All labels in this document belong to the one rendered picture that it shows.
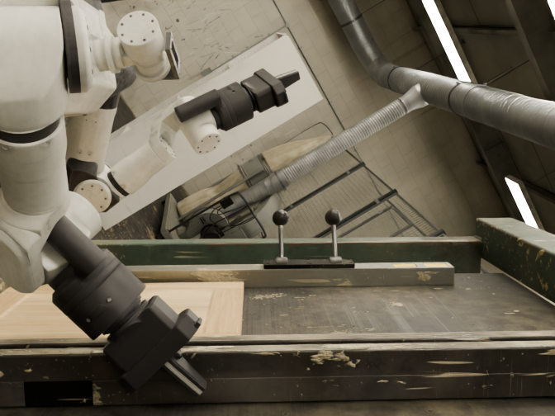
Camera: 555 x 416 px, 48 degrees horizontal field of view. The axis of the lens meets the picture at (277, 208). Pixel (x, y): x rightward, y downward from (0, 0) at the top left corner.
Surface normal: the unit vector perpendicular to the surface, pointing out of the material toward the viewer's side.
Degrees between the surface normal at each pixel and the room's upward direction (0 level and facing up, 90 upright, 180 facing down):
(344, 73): 90
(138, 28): 79
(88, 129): 90
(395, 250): 90
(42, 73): 75
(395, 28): 90
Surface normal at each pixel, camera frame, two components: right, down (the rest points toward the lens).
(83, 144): 0.21, 0.43
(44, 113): 0.68, 0.65
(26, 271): 0.24, 0.79
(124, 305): 0.43, -0.26
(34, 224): 0.21, 0.13
